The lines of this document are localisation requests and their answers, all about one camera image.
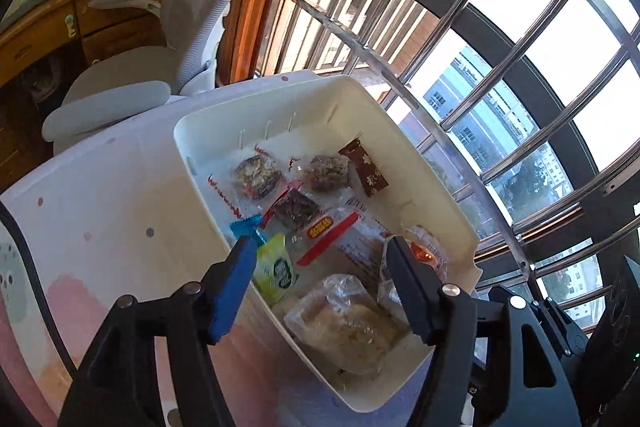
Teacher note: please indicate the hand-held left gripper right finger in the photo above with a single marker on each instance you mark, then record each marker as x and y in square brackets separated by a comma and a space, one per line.
[407, 294]

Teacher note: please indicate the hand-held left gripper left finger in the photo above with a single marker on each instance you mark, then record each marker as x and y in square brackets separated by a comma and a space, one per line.
[232, 292]

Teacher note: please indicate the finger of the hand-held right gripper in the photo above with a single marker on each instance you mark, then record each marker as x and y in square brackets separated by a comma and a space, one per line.
[562, 327]
[497, 296]

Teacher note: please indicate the clear packet with orange snack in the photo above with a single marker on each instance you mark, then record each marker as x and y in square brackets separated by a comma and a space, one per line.
[425, 252]

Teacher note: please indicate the green snack packet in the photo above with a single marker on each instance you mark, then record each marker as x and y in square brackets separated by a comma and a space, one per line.
[277, 269]

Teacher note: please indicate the clear packet with black text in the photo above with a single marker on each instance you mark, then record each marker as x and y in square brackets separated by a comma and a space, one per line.
[360, 252]

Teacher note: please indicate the blue snack packet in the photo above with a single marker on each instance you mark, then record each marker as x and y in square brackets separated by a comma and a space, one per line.
[245, 227]

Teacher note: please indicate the large clear puffed snack bag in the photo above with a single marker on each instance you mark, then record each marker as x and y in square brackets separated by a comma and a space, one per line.
[345, 332]

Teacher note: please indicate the dark snack packet red edge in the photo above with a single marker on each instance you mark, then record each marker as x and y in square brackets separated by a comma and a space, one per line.
[295, 209]

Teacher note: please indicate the round nut cake packet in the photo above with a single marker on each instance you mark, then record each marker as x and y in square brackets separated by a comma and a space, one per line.
[327, 172]
[257, 177]

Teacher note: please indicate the brown flower print packet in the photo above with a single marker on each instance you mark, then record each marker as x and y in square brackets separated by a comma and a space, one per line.
[365, 169]

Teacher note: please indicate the white plastic bin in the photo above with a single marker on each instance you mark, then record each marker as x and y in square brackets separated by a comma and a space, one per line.
[310, 122]

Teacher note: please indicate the pale apartment building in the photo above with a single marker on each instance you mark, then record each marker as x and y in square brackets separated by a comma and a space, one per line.
[480, 107]

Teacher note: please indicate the metal window grille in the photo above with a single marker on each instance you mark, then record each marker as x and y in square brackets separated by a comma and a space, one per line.
[530, 64]

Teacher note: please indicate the wooden desk with drawers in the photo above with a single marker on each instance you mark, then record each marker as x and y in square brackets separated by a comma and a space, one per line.
[120, 32]

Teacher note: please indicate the grey office chair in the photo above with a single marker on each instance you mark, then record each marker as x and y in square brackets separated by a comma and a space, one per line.
[200, 7]

